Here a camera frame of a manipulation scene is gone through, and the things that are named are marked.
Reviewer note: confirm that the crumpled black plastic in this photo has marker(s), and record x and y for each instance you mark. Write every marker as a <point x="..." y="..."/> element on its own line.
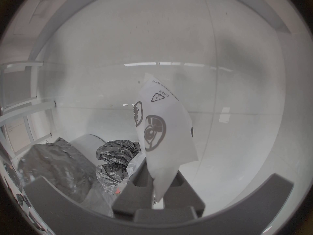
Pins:
<point x="115" y="153"/>

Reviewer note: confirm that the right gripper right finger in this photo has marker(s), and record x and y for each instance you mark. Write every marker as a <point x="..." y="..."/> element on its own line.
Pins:
<point x="188" y="199"/>

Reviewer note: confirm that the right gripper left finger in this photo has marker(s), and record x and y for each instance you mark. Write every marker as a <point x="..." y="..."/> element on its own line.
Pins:
<point x="132" y="199"/>

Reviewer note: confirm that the white printed wrapper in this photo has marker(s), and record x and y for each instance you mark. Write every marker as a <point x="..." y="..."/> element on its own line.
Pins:
<point x="171" y="101"/>

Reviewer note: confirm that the black plastic bag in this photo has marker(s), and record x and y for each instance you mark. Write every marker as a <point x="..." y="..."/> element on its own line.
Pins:
<point x="56" y="165"/>

